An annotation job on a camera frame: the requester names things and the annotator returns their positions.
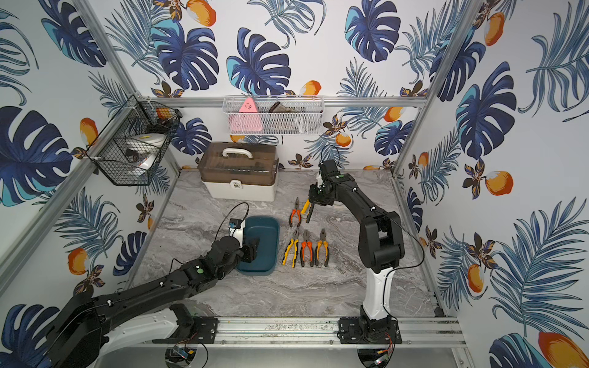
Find small yellow black pliers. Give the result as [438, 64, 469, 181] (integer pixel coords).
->
[302, 200, 314, 223]

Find teal plastic storage tray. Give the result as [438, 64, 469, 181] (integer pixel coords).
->
[236, 216, 280, 276]

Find small orange long nose pliers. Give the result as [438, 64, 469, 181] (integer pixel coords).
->
[288, 197, 302, 228]

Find orange black cutting pliers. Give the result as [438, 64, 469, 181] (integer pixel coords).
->
[315, 228, 330, 267]

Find yellow black combination pliers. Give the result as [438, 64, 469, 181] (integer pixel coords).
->
[282, 228, 299, 268]

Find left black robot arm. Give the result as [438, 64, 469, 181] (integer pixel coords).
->
[46, 236, 259, 367]

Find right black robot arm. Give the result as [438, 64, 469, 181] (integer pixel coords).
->
[306, 159, 405, 344]

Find white brown toolbox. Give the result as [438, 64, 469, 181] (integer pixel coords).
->
[198, 142, 279, 202]

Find pink triangle card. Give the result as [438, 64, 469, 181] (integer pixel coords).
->
[229, 98, 264, 135]

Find white bowl in basket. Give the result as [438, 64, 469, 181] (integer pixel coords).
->
[124, 133, 166, 176]

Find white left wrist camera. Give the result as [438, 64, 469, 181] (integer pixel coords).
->
[229, 218, 245, 242]

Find white mesh wall basket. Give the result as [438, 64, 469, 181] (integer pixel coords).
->
[222, 95, 325, 136]

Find black wire basket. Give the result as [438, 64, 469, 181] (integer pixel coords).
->
[84, 95, 182, 186]

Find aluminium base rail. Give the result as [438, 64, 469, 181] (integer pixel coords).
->
[89, 316, 466, 349]

